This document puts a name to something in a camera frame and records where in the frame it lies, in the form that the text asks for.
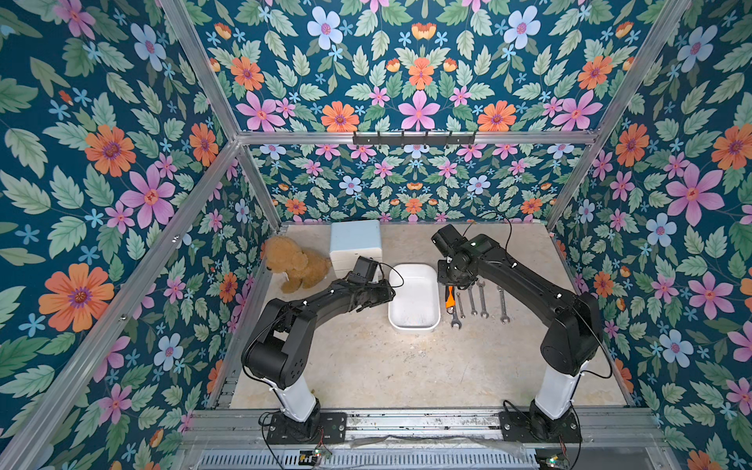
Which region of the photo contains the orange handled adjustable wrench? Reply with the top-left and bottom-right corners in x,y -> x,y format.
445,285 -> 456,313

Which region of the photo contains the tiny silver wrench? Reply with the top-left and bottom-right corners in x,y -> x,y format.
456,292 -> 466,319

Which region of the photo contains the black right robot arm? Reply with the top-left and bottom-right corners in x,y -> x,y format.
431,225 -> 602,424

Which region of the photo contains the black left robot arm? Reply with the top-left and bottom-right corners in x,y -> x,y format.
241,278 -> 396,423

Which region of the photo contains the white plastic storage box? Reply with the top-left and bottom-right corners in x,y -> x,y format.
388,264 -> 442,335

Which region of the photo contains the light blue box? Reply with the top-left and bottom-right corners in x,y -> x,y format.
329,221 -> 383,278

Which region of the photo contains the brown teddy bear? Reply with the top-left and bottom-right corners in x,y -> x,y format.
262,235 -> 332,294

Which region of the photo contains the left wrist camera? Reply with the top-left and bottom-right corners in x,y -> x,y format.
348,257 -> 380,285

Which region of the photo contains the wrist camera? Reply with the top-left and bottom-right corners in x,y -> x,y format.
431,224 -> 467,258
348,257 -> 380,285

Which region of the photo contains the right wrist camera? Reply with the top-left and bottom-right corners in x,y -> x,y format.
431,224 -> 467,258

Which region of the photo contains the black hook rail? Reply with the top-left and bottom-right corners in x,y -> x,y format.
352,131 -> 477,147

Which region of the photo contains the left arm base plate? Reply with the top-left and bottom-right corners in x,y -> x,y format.
264,411 -> 348,445

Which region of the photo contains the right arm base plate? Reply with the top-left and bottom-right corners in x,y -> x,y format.
499,409 -> 582,444

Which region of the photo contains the aluminium front rail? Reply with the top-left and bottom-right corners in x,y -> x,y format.
173,407 -> 680,469

